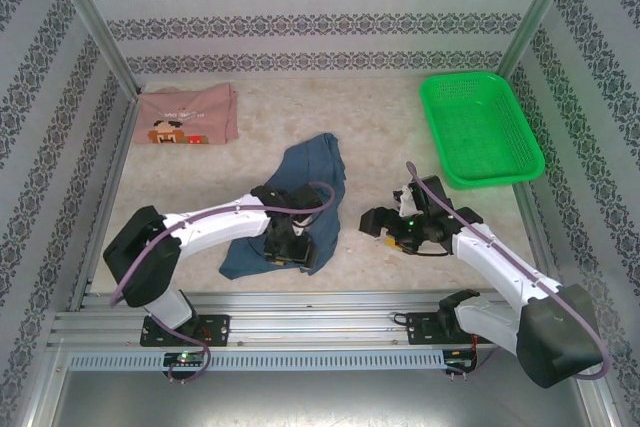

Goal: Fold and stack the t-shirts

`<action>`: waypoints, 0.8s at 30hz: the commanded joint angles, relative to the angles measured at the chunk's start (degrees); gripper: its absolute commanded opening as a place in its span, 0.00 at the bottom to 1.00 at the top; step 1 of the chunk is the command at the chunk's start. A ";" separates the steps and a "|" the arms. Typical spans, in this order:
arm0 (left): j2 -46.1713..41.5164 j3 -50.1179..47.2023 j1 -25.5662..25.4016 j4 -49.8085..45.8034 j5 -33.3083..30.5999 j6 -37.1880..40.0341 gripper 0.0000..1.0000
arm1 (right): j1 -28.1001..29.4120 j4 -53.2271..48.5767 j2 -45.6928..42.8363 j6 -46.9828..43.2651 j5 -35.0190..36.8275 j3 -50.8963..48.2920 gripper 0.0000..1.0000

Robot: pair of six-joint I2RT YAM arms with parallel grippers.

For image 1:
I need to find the green plastic basket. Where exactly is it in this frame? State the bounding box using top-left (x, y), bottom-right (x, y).
top-left (418, 70), bottom-right (546, 191)

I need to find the blue t-shirt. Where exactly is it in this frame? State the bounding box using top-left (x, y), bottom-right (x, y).
top-left (218, 132), bottom-right (349, 282)

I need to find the aluminium side rail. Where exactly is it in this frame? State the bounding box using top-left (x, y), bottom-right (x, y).
top-left (67, 89), bottom-right (144, 313)
top-left (499, 74), bottom-right (569, 311)

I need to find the pink t-shirt with pixel print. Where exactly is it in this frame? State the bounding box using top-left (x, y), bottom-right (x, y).
top-left (133, 82), bottom-right (240, 147)

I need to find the thin black cable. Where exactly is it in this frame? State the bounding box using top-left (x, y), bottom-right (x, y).
top-left (412, 245), bottom-right (454, 259)

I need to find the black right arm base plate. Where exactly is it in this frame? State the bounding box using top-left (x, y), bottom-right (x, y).
top-left (405, 311), bottom-right (496, 347)

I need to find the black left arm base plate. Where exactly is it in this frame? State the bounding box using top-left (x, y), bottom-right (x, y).
top-left (139, 314), bottom-right (232, 348)

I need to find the slotted grey cable duct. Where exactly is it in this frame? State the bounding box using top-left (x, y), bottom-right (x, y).
top-left (67, 349), bottom-right (446, 371)

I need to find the aluminium corner post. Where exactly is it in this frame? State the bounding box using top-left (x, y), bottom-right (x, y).
top-left (496, 0), bottom-right (585, 81)
top-left (39, 0), bottom-right (141, 96)

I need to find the aluminium rail frame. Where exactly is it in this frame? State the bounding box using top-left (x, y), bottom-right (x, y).
top-left (47, 289), bottom-right (596, 351)

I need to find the small circuit board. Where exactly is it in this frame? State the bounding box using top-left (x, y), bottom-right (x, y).
top-left (162, 351), bottom-right (207, 368)
top-left (443, 349), bottom-right (480, 373)

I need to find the grey metal panel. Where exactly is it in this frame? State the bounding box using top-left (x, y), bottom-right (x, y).
top-left (29, 369), bottom-right (614, 427)

